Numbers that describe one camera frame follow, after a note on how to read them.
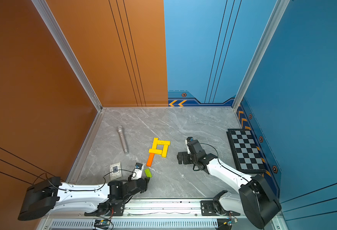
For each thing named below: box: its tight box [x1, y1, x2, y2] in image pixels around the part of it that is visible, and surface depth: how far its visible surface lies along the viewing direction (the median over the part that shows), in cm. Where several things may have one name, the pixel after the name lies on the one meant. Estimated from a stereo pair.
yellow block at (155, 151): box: [148, 148, 163, 155], surface depth 96 cm
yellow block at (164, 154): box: [161, 144, 169, 159], surface depth 96 cm
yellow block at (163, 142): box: [157, 139, 171, 146], surface depth 99 cm
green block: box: [144, 168, 153, 178], surface depth 86 cm
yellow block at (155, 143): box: [151, 137, 159, 150], surface depth 99 cm
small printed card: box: [109, 161, 122, 180], surface depth 87 cm
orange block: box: [146, 152, 155, 168], surface depth 93 cm
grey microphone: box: [116, 125, 129, 155], surface depth 101 cm
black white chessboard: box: [226, 128, 267, 175], surface depth 93 cm
